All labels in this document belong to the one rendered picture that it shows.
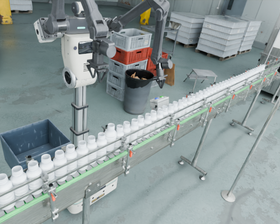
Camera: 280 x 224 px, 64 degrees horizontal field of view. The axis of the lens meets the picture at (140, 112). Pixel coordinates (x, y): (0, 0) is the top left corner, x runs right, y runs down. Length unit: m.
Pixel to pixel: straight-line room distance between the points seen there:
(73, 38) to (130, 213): 1.60
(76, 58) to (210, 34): 6.53
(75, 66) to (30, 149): 0.66
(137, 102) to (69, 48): 2.03
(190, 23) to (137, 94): 5.30
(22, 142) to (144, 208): 1.28
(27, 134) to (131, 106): 2.09
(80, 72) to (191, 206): 1.70
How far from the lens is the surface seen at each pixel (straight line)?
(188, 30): 8.35
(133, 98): 3.41
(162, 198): 2.46
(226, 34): 7.62
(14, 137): 1.66
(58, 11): 1.38
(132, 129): 1.32
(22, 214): 1.15
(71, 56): 1.60
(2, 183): 1.03
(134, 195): 2.42
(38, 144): 1.78
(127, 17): 1.59
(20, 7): 10.61
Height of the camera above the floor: 1.88
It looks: 31 degrees down
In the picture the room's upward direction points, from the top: 10 degrees clockwise
